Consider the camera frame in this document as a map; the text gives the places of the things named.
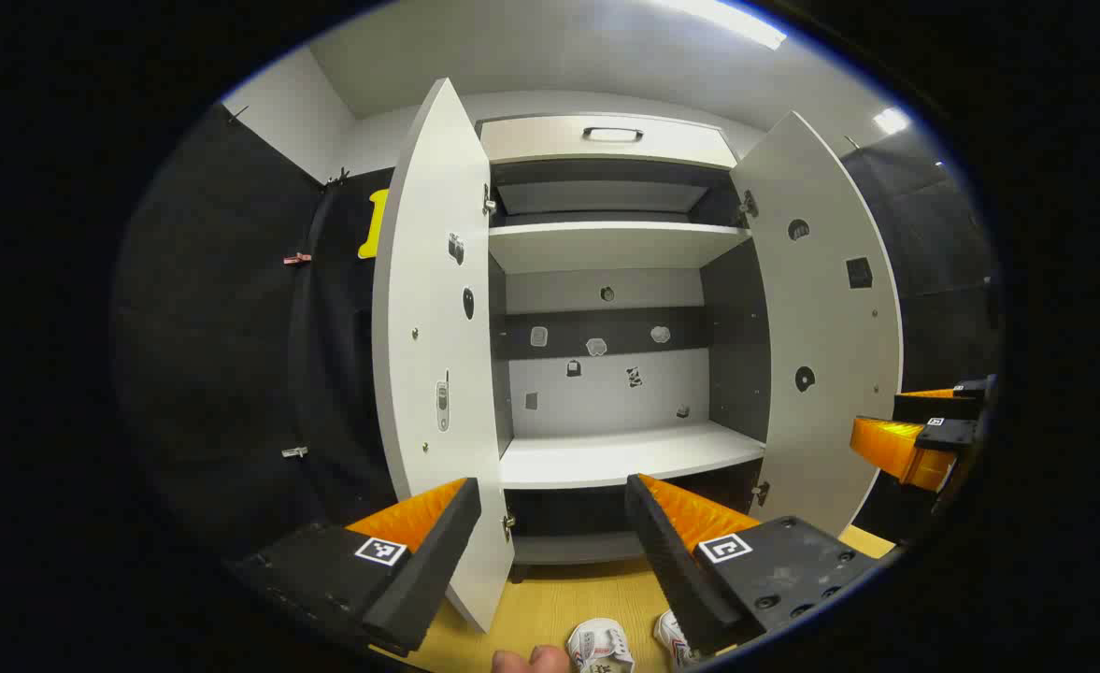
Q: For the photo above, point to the black backdrop cloth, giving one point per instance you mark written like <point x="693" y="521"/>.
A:
<point x="942" y="280"/>
<point x="213" y="327"/>

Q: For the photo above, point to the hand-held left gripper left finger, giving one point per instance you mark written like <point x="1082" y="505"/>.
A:
<point x="428" y="570"/>

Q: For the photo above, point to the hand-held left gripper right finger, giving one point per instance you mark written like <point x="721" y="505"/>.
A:
<point x="676" y="570"/>

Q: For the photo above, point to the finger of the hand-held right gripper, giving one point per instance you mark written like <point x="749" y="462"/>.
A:
<point x="895" y="451"/>
<point x="933" y="408"/>

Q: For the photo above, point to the white cabinet shelf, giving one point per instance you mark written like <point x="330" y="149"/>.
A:
<point x="624" y="453"/>
<point x="606" y="245"/>

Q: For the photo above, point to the white shoe cabinet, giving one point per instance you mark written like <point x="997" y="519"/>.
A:
<point x="606" y="402"/>

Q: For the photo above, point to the small ceiling light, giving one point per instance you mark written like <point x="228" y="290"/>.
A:
<point x="891" y="120"/>

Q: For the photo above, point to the white cabinet drawer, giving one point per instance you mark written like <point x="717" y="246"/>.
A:
<point x="531" y="140"/>

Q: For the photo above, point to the long ceiling light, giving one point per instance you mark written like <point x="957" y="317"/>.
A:
<point x="736" y="23"/>

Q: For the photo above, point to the pink clip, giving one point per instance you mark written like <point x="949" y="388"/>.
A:
<point x="297" y="258"/>

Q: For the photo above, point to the white cabinet door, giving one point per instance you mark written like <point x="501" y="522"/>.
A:
<point x="821" y="308"/>
<point x="428" y="280"/>

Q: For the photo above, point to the white canvas shoe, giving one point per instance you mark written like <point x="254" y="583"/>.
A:
<point x="601" y="645"/>
<point x="673" y="636"/>

